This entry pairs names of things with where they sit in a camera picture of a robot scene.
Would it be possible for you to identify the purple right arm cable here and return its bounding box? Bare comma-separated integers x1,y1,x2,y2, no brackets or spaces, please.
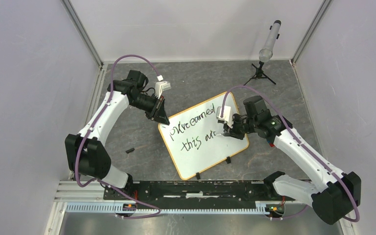
219,85,360,223

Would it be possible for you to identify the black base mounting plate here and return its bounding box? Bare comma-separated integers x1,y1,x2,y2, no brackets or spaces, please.
103,180,293,211

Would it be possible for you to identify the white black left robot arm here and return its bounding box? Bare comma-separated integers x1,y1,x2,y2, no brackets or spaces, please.
65,70,171,200

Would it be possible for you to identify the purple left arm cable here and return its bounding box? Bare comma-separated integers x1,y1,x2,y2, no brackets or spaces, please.
74,54,162,220

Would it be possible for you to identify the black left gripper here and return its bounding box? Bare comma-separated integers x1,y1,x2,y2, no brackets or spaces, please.
131,93,170,126

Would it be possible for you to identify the grey whiteboard wire stand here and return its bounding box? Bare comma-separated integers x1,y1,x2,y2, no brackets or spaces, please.
195,157,232,181

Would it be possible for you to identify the black marker cap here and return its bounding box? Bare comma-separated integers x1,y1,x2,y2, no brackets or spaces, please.
125,148,135,154

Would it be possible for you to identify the silver microphone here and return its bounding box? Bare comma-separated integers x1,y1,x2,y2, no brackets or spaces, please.
258,20,282,63

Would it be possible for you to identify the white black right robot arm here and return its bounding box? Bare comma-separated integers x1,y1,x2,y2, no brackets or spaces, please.
217,95,361,225

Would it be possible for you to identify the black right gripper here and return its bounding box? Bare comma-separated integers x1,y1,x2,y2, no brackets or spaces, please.
223,113,258,140

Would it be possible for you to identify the white whiteboard with yellow frame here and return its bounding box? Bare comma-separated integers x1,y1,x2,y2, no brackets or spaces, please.
158,93,249,180

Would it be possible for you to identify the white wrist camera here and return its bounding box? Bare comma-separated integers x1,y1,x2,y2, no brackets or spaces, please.
155,75,171,98
216,106,234,128

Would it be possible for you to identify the white toothed cable rail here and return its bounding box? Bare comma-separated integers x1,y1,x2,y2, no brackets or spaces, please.
65,202,284,216

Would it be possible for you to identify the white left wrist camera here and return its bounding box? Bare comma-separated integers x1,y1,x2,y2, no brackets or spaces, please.
155,75,171,98

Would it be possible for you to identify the black microphone tripod stand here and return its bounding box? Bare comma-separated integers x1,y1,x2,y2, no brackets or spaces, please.
244,61,277,86

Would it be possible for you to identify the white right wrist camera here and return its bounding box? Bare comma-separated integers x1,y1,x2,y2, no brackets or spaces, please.
216,106,234,128

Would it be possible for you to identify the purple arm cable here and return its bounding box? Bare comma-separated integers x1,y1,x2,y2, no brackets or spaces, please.
219,85,360,223
74,54,162,220

